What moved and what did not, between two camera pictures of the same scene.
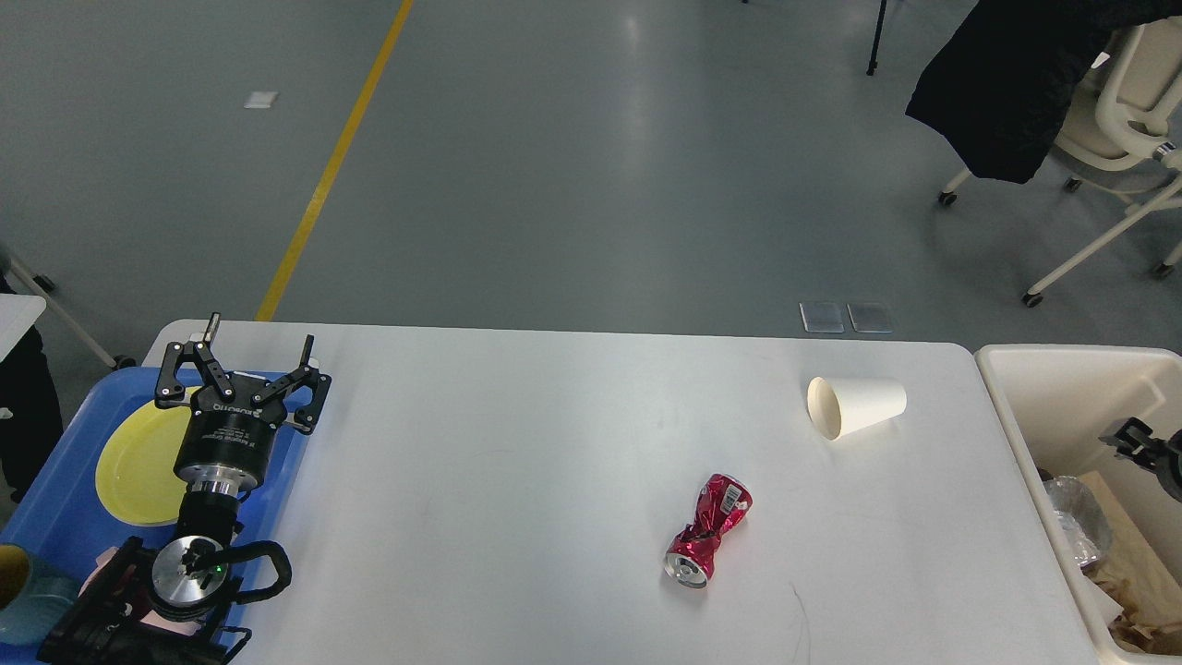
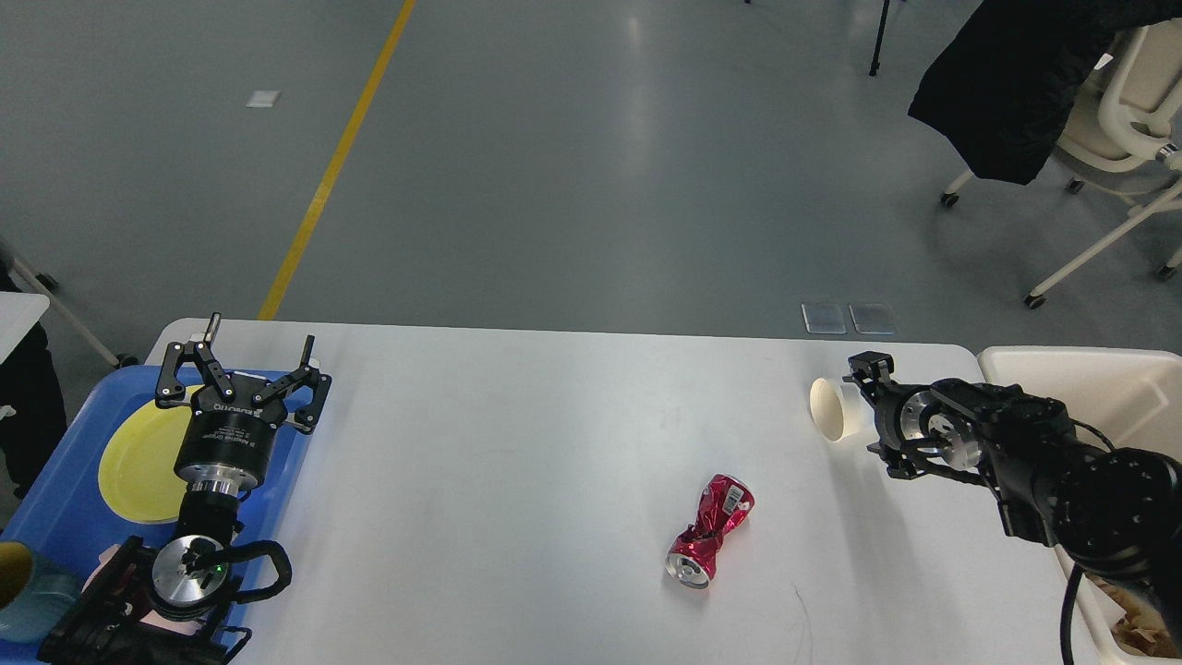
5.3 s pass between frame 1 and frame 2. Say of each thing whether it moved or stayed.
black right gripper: moved
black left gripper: stayed
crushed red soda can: stayed
